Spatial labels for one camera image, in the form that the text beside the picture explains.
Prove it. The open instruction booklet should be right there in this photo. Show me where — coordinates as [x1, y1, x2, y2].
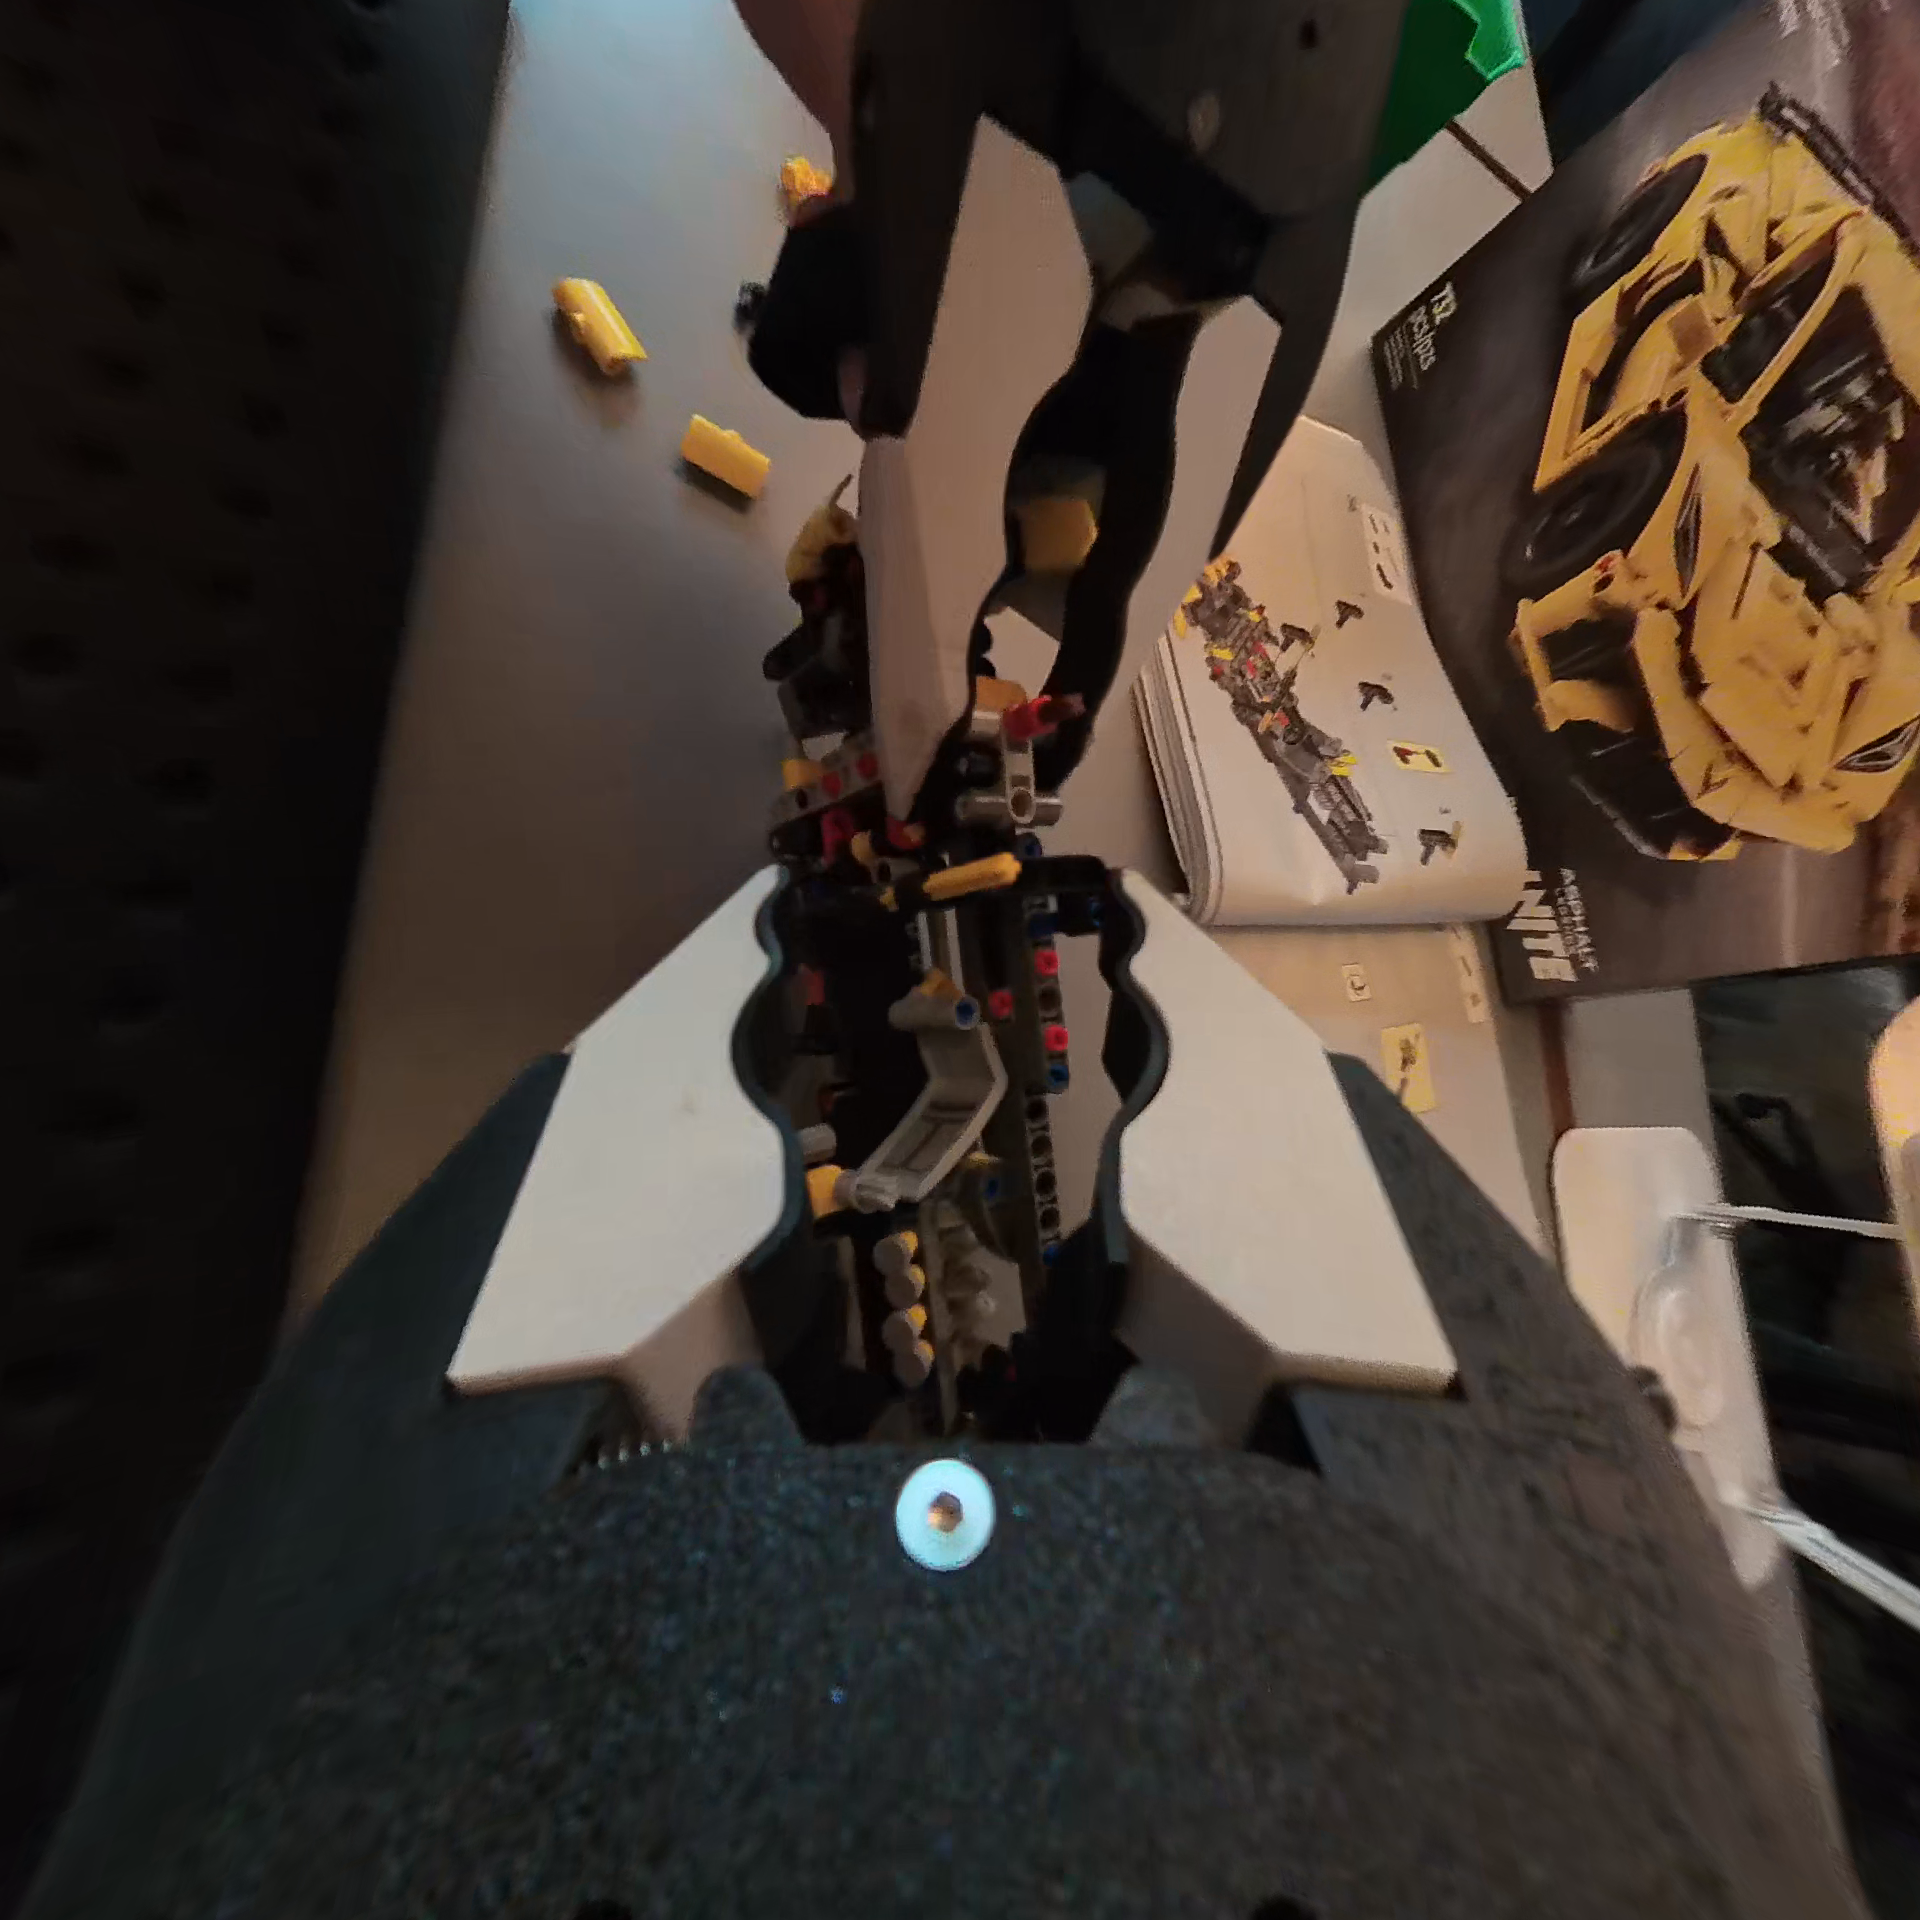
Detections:
[1134, 411, 1560, 1246]

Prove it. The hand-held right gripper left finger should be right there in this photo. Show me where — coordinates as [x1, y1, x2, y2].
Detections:
[444, 864, 819, 1442]

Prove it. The partly built lego car chassis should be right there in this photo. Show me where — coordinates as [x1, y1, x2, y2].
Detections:
[758, 503, 1150, 1442]

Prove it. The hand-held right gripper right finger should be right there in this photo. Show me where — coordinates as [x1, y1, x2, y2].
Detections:
[1087, 869, 1460, 1434]

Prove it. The white stand base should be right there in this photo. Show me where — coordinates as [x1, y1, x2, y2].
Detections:
[1548, 1123, 1802, 1593]

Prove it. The person's left hand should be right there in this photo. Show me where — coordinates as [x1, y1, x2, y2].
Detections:
[731, 0, 869, 159]

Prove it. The yellow curved lego panel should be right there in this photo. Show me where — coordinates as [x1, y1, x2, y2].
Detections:
[552, 275, 650, 375]
[680, 411, 773, 500]

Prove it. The green box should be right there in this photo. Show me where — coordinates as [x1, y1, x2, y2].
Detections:
[1357, 0, 1536, 189]

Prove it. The Lego Technic set box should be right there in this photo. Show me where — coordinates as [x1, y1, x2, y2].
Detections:
[1371, 0, 1920, 1011]

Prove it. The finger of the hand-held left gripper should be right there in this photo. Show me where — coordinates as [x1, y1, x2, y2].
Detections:
[858, 123, 1104, 822]
[1020, 316, 1190, 789]

